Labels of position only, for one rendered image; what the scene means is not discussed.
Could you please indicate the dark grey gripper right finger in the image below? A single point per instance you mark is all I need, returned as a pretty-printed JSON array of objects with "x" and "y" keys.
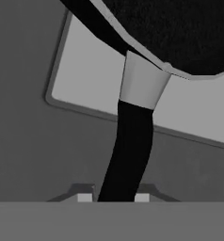
[{"x": 147, "y": 192}]

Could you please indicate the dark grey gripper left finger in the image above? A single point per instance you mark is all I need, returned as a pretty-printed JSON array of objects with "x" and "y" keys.
[{"x": 81, "y": 192}]

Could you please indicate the black frying pan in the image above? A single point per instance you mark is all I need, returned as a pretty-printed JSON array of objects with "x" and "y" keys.
[{"x": 132, "y": 141}]

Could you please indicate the grey sink basin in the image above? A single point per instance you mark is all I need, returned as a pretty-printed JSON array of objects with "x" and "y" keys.
[{"x": 92, "y": 84}]

